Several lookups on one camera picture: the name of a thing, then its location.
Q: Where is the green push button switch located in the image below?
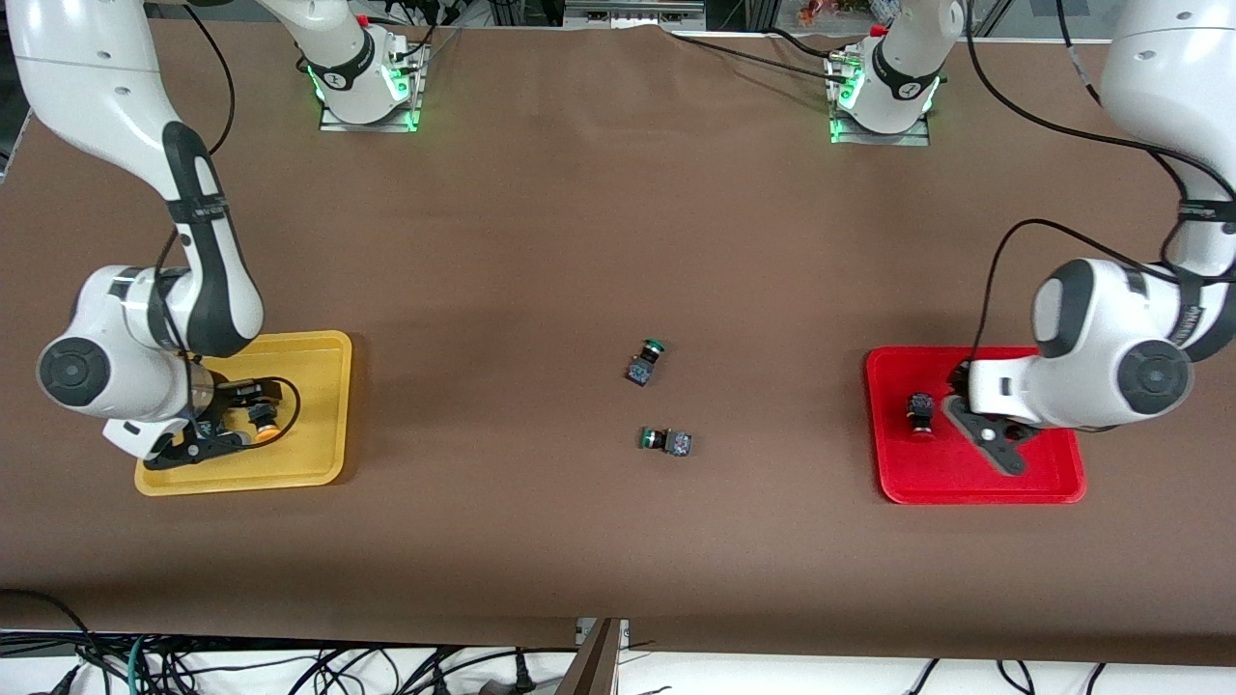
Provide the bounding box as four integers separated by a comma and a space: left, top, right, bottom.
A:
637, 426, 693, 459
625, 338, 669, 389

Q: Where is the black cable on table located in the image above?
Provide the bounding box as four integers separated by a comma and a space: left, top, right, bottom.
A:
661, 27, 851, 88

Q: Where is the brown wooden board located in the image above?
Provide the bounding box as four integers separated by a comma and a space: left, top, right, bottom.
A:
555, 618, 624, 695

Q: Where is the brown table cover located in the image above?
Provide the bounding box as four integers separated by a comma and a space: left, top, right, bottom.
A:
0, 19, 1236, 667

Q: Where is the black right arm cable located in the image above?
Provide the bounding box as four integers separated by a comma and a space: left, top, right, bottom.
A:
154, 5, 303, 445

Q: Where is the small metal bracket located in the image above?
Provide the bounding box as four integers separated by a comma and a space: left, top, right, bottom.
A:
576, 618, 631, 650

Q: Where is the red plastic tray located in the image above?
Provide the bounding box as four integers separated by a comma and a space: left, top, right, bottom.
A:
866, 346, 1089, 506

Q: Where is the yellow plastic tray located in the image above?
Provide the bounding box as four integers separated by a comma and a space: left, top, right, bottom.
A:
133, 330, 354, 498

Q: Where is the black cable bundle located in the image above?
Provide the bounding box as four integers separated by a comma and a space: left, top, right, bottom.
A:
0, 587, 542, 695

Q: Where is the colourful background item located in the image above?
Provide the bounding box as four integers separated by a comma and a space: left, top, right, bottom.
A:
797, 0, 875, 28

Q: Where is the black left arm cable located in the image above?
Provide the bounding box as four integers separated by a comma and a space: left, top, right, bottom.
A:
961, 0, 1236, 368

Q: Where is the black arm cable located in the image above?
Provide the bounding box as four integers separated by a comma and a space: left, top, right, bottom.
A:
961, 0, 1236, 368
154, 5, 303, 445

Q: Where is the grey background equipment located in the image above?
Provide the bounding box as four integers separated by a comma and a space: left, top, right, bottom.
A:
565, 0, 706, 25

